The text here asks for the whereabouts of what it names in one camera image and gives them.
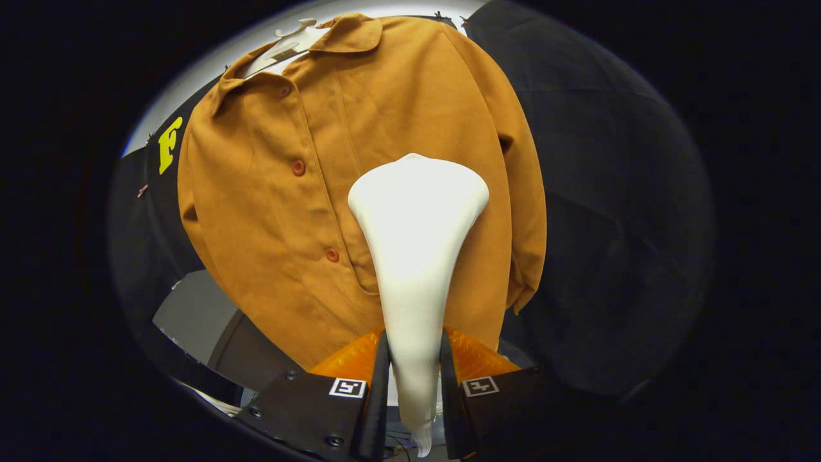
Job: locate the orange button shirt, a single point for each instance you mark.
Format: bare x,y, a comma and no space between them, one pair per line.
276,212

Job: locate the black backdrop cloth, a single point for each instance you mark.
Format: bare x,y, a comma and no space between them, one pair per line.
609,192

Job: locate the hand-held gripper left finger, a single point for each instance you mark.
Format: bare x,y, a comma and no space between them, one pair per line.
380,398

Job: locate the white garment steamer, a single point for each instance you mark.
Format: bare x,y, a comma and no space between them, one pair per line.
417,256

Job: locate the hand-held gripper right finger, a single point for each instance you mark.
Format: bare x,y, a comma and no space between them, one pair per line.
449,398

